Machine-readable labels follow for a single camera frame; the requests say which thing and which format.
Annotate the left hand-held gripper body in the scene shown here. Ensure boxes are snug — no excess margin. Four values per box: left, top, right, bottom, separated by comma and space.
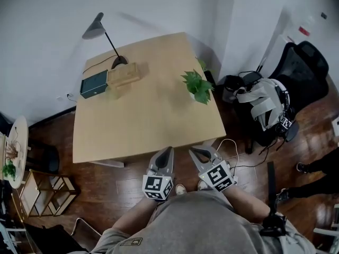
142, 169, 175, 202

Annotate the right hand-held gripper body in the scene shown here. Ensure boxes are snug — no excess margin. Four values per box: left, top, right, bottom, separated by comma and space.
198, 160, 235, 193

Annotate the person's right forearm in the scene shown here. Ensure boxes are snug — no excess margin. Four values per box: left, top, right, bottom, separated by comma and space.
225, 185, 271, 224

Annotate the person's left forearm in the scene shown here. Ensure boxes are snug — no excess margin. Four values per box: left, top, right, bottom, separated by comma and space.
112, 197, 157, 232

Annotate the dried brown plant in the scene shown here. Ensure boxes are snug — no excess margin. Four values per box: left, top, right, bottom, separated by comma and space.
5, 140, 20, 159

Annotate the small green leafy plant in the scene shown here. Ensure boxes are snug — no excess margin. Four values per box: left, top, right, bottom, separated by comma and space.
2, 160, 17, 181

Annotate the person's grey shirt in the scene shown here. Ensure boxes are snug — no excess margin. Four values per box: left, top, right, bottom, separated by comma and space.
91, 190, 316, 254

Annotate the grey and white bag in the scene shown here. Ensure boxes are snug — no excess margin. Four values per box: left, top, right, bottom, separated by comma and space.
235, 78, 292, 131

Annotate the spare hand-held gripper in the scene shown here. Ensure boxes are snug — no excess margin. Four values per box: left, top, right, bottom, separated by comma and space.
279, 116, 300, 143

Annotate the light wooden box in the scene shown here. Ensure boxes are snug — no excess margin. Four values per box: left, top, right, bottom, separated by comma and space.
106, 62, 141, 86

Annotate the dark green box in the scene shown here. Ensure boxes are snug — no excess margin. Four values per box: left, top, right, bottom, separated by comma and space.
80, 69, 110, 100

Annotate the black round stool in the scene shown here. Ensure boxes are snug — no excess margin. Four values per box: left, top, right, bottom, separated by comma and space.
27, 139, 60, 173

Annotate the wooden shelf rack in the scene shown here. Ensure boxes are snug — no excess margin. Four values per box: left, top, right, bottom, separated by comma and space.
19, 169, 81, 218

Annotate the black office chair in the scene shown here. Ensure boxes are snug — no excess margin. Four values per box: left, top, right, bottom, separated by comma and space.
245, 40, 331, 153

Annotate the round cream side table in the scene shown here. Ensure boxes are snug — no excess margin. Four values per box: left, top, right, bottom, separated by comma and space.
7, 115, 29, 190

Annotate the black desk lamp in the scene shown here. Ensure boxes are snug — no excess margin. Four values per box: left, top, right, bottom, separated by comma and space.
82, 12, 130, 70

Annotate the white cable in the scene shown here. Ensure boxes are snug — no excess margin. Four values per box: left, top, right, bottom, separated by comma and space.
215, 138, 269, 185

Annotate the black device with cables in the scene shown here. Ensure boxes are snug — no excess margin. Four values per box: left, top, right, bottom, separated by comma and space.
220, 71, 263, 103

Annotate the black chair with metal frame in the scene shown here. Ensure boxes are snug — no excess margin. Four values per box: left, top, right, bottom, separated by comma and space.
23, 216, 104, 254

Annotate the black lamp cable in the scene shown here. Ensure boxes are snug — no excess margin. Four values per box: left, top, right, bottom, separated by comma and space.
82, 54, 118, 76

